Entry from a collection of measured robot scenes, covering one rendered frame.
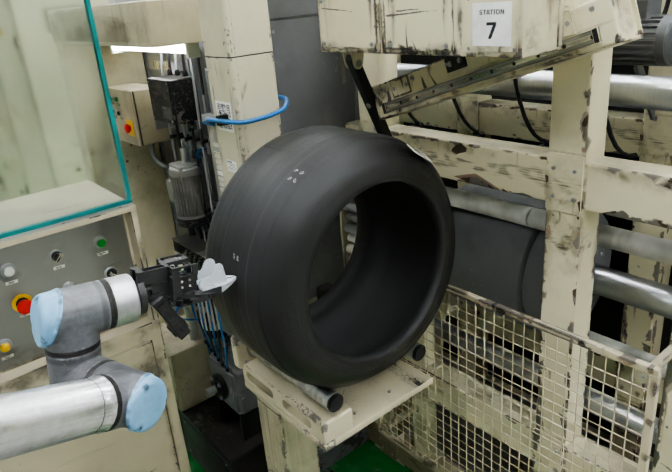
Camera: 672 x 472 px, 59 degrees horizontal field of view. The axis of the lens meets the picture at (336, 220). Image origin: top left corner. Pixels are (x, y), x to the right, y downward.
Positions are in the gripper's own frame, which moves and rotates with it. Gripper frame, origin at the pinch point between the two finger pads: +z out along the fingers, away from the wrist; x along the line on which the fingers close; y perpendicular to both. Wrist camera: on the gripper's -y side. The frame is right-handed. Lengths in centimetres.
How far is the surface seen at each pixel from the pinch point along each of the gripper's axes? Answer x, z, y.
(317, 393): -5.4, 18.9, -30.8
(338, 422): -10.1, 21.5, -37.1
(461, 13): -21, 42, 54
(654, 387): -60, 66, -21
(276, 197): -5.4, 8.2, 17.8
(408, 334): -12.6, 41.0, -19.6
